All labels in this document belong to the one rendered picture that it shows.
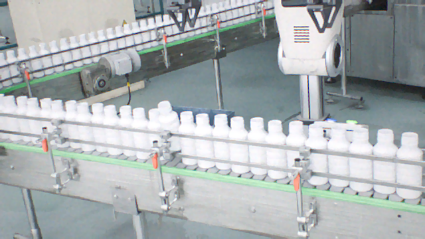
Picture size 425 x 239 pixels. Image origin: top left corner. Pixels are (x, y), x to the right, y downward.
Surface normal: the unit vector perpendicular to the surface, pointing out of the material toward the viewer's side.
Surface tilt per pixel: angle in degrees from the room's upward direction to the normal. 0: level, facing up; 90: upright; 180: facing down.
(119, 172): 90
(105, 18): 90
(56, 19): 90
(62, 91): 90
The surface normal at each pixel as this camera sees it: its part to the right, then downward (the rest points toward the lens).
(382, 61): -0.72, 0.31
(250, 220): -0.48, 0.34
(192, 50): 0.69, 0.22
